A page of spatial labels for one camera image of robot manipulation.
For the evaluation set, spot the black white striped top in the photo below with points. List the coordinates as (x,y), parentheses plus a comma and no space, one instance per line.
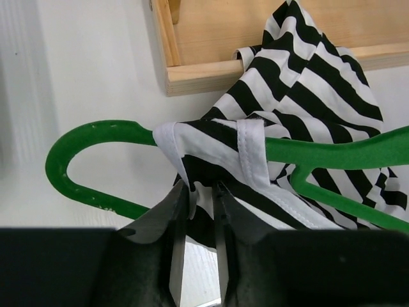
(297,85)

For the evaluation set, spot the wooden clothes rack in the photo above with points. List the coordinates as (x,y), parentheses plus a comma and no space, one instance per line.
(198,38)

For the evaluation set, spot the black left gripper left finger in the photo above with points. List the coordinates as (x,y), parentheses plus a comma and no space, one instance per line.
(140,264)

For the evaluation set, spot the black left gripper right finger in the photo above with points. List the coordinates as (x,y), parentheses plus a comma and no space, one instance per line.
(261,266)

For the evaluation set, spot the green hanger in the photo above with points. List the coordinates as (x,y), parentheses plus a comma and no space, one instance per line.
(388,149)

